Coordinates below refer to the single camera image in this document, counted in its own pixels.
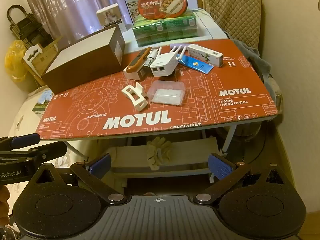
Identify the person's left hand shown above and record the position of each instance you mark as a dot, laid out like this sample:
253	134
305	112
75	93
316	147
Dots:
3	201

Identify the beige quilted chair cover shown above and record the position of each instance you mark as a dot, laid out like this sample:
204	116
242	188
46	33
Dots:
232	15

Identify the green picture book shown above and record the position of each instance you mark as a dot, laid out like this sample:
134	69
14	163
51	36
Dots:
41	102

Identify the orange white handheld device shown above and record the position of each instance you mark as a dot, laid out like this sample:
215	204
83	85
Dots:
136	62

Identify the dark round object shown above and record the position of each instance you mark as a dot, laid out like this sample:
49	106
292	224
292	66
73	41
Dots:
273	97

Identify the brown cardboard storage box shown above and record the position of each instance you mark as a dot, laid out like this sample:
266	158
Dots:
82	62

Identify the red oval food container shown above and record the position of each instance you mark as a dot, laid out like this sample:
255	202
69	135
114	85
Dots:
162	5

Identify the white medicine box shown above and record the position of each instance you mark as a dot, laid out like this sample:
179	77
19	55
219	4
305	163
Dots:
205	55

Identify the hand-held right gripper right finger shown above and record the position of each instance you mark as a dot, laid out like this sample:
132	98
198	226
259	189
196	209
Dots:
220	167

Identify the white hair claw clip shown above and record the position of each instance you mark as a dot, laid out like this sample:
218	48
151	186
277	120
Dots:
135	97

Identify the blue white milk carton box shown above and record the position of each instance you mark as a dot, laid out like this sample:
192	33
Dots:
130	0

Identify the white printed bedsheet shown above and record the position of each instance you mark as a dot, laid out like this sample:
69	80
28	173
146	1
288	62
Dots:
25	122

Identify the cardboard box with white flap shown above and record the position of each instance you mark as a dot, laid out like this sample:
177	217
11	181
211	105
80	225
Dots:
47	55

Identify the pink curtain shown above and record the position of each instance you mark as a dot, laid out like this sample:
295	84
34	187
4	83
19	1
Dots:
62	0

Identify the green tissue pack bundle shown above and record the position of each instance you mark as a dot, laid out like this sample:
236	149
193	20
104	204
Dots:
165	31

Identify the red printed cardboard sheet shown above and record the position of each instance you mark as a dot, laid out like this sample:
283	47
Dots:
200	100

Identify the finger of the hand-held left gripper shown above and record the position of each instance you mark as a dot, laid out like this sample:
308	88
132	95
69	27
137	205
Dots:
25	141
50	150

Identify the black folding rack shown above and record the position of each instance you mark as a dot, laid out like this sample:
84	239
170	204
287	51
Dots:
27	27

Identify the yellow plastic bag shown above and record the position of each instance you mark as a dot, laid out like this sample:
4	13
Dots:
15	62

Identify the black bottle-shaped device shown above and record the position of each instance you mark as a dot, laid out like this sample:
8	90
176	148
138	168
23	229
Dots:
153	56

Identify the beige work gloves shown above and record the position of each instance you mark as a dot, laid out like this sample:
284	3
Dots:
158	152

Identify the white table frame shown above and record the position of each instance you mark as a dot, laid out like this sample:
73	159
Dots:
230	137

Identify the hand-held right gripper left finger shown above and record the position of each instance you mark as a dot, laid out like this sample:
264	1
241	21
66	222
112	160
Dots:
100	166

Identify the grey cloth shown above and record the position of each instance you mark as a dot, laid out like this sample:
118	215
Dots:
255	60

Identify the small white photo box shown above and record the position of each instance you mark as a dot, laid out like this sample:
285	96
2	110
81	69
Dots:
108	17

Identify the purple tube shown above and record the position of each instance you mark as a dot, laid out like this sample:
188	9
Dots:
178	48

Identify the clear plastic box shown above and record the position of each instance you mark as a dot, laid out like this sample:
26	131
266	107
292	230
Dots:
166	93

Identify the blue white tube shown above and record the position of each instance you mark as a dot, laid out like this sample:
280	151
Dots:
197	65

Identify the white wifi repeater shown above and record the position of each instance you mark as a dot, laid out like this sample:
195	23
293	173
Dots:
160	67

